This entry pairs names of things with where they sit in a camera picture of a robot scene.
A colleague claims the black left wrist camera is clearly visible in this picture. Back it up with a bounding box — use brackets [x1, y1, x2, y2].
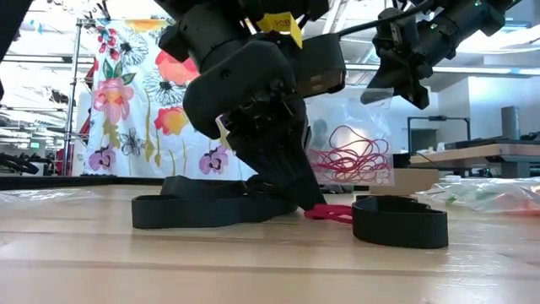
[290, 32, 348, 99]

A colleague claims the white floral cloth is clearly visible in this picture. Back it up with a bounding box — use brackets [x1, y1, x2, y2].
[84, 16, 258, 179]

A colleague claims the person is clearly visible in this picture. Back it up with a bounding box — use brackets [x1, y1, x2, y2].
[310, 118, 330, 147]

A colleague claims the brown cardboard box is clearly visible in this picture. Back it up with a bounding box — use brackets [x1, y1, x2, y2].
[369, 168, 440, 197]

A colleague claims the black flat tray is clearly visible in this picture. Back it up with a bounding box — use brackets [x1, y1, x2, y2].
[445, 135, 540, 149]

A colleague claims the green rubber band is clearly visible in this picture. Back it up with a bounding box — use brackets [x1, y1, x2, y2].
[445, 189, 501, 204]

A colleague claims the wooden background table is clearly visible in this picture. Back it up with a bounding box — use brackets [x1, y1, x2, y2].
[408, 142, 540, 178]

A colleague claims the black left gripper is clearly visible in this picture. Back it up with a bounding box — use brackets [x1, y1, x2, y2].
[182, 40, 328, 211]

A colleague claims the black monitor stand frame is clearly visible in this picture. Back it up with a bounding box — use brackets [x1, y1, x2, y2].
[406, 115, 473, 151]

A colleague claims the long ceiling light strip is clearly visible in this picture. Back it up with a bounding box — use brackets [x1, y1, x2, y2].
[345, 62, 540, 76]

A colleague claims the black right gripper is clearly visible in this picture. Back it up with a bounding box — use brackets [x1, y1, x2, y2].
[360, 7, 435, 110]

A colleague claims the yellow cable tag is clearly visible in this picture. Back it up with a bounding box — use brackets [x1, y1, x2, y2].
[256, 12, 304, 50]

